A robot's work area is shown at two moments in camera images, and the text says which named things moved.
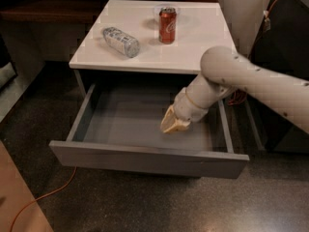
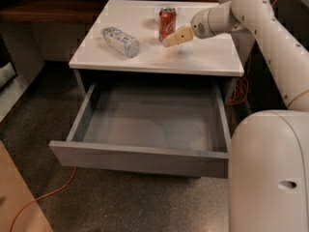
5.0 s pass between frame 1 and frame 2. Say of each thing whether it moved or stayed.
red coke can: stayed
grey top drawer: stayed
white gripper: moved
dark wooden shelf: stayed
